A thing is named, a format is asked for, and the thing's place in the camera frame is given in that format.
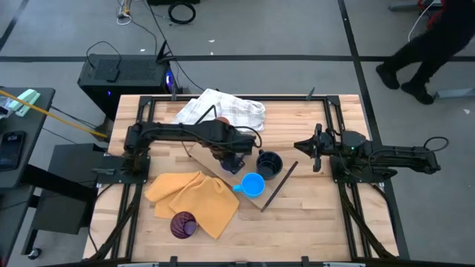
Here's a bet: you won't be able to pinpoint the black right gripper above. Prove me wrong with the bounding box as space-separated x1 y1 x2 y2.
293 122 341 174

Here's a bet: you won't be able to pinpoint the blue plastic mug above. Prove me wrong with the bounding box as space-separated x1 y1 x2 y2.
232 172 266 197

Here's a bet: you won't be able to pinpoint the dark navy mug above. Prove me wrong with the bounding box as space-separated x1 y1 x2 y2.
255 149 284 181

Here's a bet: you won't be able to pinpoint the purple faceted tumbler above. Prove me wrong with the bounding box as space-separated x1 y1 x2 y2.
169 211 199 240

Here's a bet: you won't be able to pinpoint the white checked cloth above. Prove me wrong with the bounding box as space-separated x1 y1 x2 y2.
171 88 266 134

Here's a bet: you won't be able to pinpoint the yellow waffle cloth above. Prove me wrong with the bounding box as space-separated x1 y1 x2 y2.
144 170 240 240

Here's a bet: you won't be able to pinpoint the black computer tower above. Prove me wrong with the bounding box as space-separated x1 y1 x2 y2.
76 53 175 122

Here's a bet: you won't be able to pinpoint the person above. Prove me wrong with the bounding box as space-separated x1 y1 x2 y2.
375 0 475 105

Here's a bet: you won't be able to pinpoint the black cart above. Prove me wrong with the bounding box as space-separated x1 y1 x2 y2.
22 142 108 260

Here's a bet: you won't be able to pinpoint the black side desk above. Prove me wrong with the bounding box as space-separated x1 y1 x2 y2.
0 87 56 266

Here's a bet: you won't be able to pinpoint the mint green stapler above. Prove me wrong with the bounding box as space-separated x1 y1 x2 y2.
7 88 41 118

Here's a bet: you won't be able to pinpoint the black smartphone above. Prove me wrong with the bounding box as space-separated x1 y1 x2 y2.
0 130 27 172

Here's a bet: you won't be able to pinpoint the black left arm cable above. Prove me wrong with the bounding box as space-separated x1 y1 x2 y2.
237 125 263 149

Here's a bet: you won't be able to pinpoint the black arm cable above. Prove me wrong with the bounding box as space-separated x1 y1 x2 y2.
237 125 263 149
423 136 450 153

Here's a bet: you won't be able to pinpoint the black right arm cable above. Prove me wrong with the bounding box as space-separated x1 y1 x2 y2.
423 136 450 153

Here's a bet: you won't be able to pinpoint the white cable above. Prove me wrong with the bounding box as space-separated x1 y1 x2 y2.
407 0 436 42

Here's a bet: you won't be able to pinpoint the black cable coil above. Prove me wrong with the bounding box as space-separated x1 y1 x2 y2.
167 1 197 25

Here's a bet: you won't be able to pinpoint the black and white floor cables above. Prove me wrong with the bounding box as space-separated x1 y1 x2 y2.
115 0 159 56

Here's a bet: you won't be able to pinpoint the yellow strap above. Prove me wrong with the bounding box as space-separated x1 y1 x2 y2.
0 88 108 140

